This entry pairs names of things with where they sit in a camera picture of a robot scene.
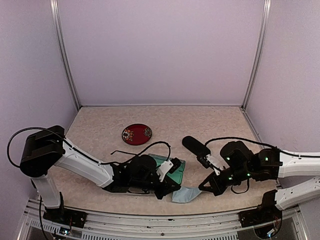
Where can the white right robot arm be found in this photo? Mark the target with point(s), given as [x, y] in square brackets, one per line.
[268, 164]

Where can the black frame sunglasses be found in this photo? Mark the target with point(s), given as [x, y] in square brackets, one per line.
[123, 152]

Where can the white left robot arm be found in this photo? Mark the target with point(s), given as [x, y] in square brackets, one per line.
[48, 147]

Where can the black glasses case beige lining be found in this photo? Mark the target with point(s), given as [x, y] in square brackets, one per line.
[195, 146]

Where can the red floral plate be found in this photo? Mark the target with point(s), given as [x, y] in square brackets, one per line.
[136, 134]

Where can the blue cloth pouch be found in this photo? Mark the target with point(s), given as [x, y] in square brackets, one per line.
[185, 194]

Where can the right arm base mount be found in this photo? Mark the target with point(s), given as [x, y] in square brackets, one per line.
[263, 213]

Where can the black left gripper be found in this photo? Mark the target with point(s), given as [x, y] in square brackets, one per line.
[167, 188]

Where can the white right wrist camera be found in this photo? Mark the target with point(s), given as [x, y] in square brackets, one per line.
[212, 162]

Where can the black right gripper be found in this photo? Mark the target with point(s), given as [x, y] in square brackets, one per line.
[217, 188]

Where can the metal corner post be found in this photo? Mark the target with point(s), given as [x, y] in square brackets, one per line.
[258, 53]
[54, 5]

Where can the right metal corner post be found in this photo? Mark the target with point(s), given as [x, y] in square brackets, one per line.
[258, 53]

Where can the blue-grey hard glasses case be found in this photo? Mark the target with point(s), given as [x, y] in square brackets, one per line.
[177, 176]

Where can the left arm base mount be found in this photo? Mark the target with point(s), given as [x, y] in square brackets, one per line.
[65, 216]

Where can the left metal corner post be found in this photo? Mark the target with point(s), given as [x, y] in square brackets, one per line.
[54, 5]

